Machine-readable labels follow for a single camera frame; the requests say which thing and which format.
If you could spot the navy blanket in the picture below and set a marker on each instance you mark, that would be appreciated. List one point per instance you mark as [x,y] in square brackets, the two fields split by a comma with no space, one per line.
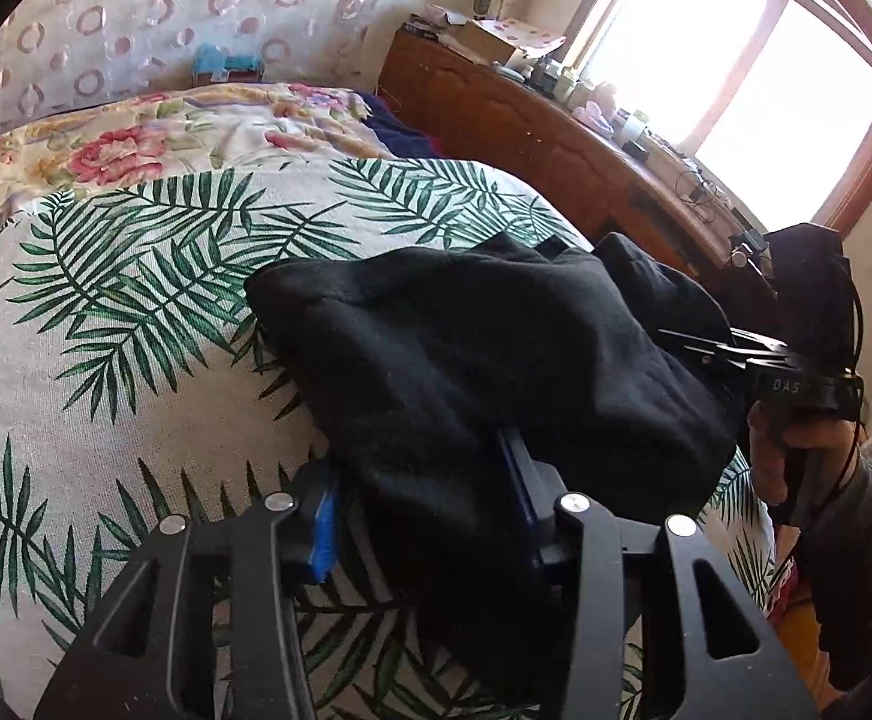
[398,131]

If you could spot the person's right hand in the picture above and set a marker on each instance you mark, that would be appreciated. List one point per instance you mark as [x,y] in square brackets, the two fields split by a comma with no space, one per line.
[766,457]

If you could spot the cardboard box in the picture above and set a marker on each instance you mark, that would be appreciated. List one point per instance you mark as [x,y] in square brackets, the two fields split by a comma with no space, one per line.
[485,41]

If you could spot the floral quilt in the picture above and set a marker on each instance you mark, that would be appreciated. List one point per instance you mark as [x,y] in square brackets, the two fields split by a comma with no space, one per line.
[181,135]

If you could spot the white circle-print curtain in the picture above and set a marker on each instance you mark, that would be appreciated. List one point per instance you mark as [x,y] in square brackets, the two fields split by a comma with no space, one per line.
[143,15]

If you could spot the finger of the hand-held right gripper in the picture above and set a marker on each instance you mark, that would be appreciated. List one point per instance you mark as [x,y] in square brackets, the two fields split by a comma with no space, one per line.
[706,351]

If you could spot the pile of papers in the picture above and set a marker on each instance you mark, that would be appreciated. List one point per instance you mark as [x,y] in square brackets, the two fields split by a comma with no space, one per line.
[432,22]

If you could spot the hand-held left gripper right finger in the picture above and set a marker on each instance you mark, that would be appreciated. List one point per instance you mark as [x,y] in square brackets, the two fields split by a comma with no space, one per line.
[515,469]

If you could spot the wooden-framed window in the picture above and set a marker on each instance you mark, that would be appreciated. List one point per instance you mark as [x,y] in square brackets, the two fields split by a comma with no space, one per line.
[743,52]

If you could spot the person's right forearm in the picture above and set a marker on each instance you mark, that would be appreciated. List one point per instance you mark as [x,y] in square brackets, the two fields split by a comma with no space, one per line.
[848,562]

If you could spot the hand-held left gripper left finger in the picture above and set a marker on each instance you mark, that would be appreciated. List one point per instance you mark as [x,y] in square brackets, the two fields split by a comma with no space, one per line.
[325,540]

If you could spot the blue toy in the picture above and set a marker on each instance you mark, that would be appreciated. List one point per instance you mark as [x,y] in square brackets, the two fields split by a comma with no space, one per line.
[215,60]

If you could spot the wooden cabinet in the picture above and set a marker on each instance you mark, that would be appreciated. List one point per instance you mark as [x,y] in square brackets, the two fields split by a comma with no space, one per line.
[496,112]

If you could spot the white cup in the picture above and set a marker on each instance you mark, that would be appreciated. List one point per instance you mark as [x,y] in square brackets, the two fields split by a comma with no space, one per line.
[635,122]

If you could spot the leaf-print bedsheet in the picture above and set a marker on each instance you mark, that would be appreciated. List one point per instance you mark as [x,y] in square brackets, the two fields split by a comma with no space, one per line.
[143,390]

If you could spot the small black device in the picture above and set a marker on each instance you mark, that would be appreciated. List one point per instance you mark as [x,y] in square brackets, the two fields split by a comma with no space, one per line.
[635,150]

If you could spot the black printed t-shirt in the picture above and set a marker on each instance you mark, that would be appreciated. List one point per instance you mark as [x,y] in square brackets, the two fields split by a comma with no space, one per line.
[443,360]

